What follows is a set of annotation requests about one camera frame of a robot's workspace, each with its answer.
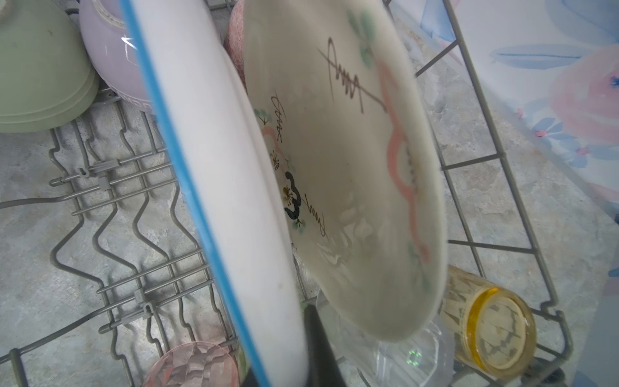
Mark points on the grey wire dish rack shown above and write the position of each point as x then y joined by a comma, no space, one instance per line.
102,271

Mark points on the amber glass tumbler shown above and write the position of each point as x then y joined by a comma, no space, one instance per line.
494,328

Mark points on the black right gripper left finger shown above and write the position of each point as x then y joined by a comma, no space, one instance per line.
250,380

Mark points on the watermelon plate blue rim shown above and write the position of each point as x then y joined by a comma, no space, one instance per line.
223,167

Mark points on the green ceramic bowl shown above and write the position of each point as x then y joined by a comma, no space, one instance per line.
47,79

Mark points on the pink glass tumbler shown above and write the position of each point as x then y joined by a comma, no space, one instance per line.
194,364

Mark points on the clear glass tumbler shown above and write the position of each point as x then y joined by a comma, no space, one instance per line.
424,359

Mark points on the cream flamingo plate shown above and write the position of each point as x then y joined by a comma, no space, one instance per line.
334,94

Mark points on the pink patterned bowl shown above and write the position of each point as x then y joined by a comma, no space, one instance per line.
233,42

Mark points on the lilac ceramic bowl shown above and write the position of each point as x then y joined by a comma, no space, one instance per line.
112,51

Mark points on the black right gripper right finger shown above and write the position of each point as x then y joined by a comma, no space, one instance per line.
323,368

